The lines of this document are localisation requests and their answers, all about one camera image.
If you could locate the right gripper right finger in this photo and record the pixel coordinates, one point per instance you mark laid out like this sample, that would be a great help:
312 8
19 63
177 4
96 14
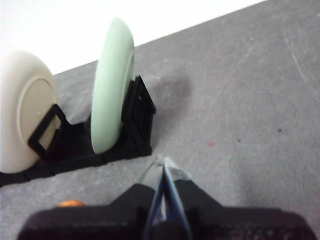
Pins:
190 193

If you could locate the pale green plate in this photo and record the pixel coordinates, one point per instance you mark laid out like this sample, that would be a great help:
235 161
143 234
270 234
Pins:
110 87

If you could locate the black plate rack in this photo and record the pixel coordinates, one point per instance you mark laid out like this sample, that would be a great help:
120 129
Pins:
72 147

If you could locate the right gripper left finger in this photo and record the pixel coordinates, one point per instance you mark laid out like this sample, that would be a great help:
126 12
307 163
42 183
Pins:
140 195

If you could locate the red apple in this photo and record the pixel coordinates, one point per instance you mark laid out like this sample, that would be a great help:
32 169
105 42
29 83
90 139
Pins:
71 203

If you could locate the cream plate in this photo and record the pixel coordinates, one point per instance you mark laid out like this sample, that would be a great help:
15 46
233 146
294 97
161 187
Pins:
22 100

